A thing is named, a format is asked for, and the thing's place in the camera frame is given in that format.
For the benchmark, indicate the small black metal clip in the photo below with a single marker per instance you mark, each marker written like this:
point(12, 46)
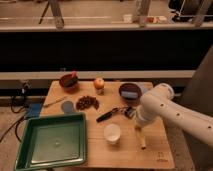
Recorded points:
point(129, 112)

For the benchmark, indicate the red bowl with utensil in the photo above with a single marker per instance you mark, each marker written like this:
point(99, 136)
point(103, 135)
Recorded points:
point(69, 81)

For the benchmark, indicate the black handled knife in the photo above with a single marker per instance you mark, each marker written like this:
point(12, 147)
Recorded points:
point(106, 115)

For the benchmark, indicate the red yellow apple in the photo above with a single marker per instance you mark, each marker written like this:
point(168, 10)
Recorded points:
point(98, 83)

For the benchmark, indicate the blue power box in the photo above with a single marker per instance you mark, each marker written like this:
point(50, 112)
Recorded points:
point(33, 111)

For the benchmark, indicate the dark bowl with blue sponge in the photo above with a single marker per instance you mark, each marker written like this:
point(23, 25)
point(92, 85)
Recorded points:
point(130, 91)

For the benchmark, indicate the green plastic tray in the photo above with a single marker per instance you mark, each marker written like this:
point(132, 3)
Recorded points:
point(53, 141)

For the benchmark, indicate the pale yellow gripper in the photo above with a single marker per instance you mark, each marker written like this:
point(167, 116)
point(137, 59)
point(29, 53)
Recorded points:
point(140, 123)

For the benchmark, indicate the bunch of dark grapes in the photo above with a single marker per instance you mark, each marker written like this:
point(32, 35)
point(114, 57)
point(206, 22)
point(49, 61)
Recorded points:
point(86, 102)

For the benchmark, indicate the grey round lid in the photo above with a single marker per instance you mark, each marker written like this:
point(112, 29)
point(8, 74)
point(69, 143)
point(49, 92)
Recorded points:
point(67, 107)

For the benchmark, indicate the wooden stick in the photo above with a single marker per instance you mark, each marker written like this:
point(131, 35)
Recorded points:
point(54, 102)

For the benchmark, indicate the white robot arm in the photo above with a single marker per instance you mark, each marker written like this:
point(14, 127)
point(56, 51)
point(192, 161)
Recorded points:
point(158, 102)

